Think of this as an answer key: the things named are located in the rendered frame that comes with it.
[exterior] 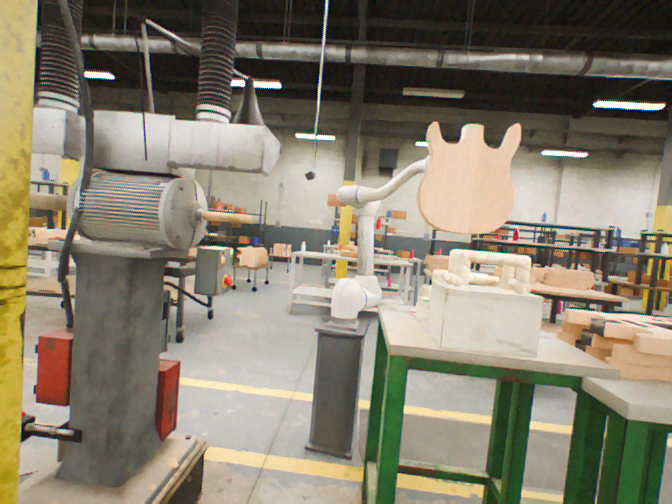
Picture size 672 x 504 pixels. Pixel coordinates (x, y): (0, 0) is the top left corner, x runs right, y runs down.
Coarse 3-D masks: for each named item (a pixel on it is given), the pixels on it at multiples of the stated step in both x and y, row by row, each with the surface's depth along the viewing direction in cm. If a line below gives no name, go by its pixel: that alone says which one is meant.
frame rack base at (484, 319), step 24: (432, 288) 103; (456, 288) 91; (480, 288) 96; (432, 312) 100; (456, 312) 89; (480, 312) 89; (504, 312) 89; (528, 312) 89; (432, 336) 98; (456, 336) 90; (480, 336) 89; (504, 336) 89; (528, 336) 89
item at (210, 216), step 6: (204, 216) 112; (210, 216) 112; (216, 216) 112; (222, 216) 112; (228, 216) 112; (234, 216) 111; (240, 216) 111; (246, 216) 111; (252, 216) 111; (234, 222) 112; (240, 222) 112; (246, 222) 112
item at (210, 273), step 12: (204, 252) 134; (216, 252) 134; (228, 252) 143; (204, 264) 134; (216, 264) 134; (228, 264) 144; (204, 276) 135; (216, 276) 134; (228, 276) 146; (180, 288) 135; (204, 288) 135; (216, 288) 135; (228, 288) 147
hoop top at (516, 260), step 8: (472, 256) 89; (480, 256) 89; (488, 256) 89; (496, 256) 89; (504, 256) 89; (512, 256) 90; (520, 256) 90; (496, 264) 91; (504, 264) 90; (512, 264) 90; (520, 264) 89
